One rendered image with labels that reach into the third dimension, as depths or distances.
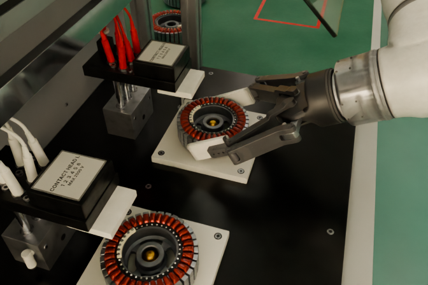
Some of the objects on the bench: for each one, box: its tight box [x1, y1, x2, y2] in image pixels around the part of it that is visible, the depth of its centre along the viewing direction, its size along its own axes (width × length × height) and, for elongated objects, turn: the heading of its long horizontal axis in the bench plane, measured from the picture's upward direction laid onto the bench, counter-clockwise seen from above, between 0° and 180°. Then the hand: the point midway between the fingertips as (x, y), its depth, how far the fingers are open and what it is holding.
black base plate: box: [0, 66, 356, 285], centre depth 61 cm, size 47×64×2 cm
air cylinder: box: [1, 214, 76, 270], centre depth 53 cm, size 5×8×6 cm
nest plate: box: [76, 205, 229, 285], centre depth 51 cm, size 15×15×1 cm
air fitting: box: [21, 249, 37, 270], centre depth 50 cm, size 1×1×3 cm
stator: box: [100, 211, 199, 285], centre depth 49 cm, size 11×11×4 cm
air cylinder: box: [103, 84, 153, 139], centre depth 70 cm, size 5×8×6 cm
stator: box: [177, 97, 249, 149], centre depth 67 cm, size 11×11×4 cm
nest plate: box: [152, 99, 266, 184], centre depth 68 cm, size 15×15×1 cm
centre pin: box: [143, 250, 159, 262], centre depth 50 cm, size 2×2×3 cm
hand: (214, 125), depth 66 cm, fingers closed on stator, 11 cm apart
